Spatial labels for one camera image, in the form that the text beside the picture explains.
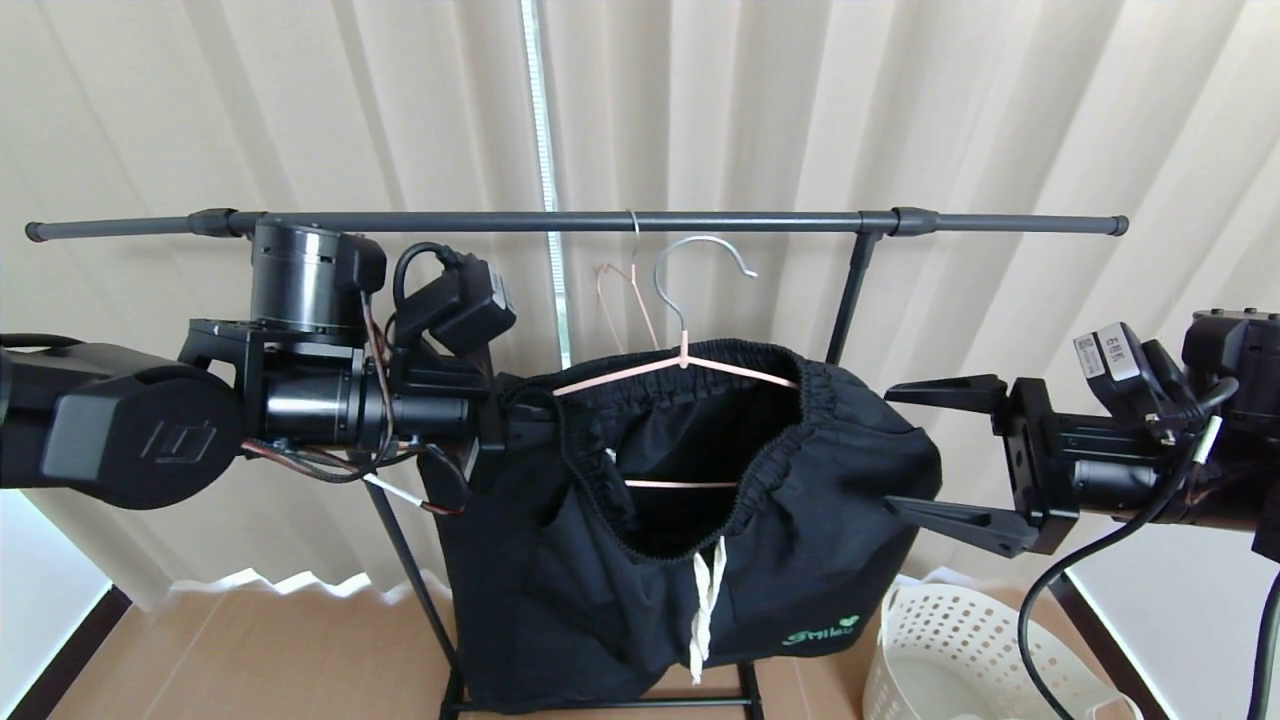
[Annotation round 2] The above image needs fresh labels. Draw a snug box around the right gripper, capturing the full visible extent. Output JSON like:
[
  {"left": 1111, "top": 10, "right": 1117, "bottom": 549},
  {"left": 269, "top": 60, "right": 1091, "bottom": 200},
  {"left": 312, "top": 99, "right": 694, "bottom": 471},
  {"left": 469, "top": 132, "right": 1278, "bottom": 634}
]
[{"left": 883, "top": 375, "right": 1280, "bottom": 559}]

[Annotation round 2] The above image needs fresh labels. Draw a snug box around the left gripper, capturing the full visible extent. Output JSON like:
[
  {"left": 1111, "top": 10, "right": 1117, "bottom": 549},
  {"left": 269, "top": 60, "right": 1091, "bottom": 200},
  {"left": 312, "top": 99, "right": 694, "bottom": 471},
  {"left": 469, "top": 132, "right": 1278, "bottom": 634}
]
[{"left": 265, "top": 350, "right": 506, "bottom": 481}]

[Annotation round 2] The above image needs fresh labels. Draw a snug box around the black garment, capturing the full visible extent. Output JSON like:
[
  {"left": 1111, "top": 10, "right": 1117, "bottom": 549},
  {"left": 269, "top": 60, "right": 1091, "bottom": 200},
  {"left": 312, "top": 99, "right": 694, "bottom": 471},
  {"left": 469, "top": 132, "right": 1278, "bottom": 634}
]
[{"left": 435, "top": 338, "right": 943, "bottom": 716}]

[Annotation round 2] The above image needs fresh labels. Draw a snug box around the pink clothes hanger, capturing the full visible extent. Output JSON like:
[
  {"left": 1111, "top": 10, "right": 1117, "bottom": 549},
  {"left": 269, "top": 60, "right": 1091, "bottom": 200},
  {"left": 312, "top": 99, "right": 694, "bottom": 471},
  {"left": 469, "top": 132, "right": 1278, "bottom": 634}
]
[
  {"left": 597, "top": 210, "right": 661, "bottom": 353},
  {"left": 552, "top": 236, "right": 801, "bottom": 491}
]

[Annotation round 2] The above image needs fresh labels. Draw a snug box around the white laundry basket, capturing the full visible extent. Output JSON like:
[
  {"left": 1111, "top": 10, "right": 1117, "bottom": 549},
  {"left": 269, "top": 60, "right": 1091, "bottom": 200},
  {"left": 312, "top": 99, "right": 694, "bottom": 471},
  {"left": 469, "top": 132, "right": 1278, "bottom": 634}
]
[{"left": 862, "top": 583, "right": 1143, "bottom": 720}]

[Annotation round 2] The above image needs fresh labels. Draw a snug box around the black clothes rack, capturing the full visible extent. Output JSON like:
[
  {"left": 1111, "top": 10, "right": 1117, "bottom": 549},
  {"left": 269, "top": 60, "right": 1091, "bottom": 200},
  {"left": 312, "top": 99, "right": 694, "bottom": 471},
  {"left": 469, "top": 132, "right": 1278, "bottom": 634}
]
[{"left": 25, "top": 207, "right": 1129, "bottom": 720}]

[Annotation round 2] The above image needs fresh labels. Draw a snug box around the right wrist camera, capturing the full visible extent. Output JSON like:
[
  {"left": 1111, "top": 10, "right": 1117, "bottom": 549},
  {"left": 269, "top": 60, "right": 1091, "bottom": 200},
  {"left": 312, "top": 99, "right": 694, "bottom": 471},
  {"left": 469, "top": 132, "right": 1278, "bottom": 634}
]
[{"left": 1073, "top": 322, "right": 1216, "bottom": 446}]

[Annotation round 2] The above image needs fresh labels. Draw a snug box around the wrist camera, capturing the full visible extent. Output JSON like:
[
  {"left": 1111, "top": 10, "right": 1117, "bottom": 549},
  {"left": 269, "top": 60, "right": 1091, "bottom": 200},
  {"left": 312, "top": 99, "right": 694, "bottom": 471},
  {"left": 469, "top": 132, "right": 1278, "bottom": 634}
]
[
  {"left": 392, "top": 243, "right": 518, "bottom": 356},
  {"left": 1073, "top": 322, "right": 1216, "bottom": 446}
]

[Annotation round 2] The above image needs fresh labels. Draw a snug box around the black cable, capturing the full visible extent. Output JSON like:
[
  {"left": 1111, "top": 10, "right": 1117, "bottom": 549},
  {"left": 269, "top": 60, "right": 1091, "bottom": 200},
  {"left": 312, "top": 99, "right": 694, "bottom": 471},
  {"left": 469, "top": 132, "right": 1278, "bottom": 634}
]
[
  {"left": 0, "top": 332, "right": 91, "bottom": 353},
  {"left": 1018, "top": 378, "right": 1243, "bottom": 720},
  {"left": 1248, "top": 570, "right": 1280, "bottom": 720}
]

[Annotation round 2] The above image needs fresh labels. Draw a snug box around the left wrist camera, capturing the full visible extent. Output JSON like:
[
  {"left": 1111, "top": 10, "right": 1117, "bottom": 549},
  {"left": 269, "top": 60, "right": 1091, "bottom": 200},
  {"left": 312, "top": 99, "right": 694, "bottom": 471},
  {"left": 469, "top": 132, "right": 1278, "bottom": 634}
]
[{"left": 392, "top": 243, "right": 518, "bottom": 356}]

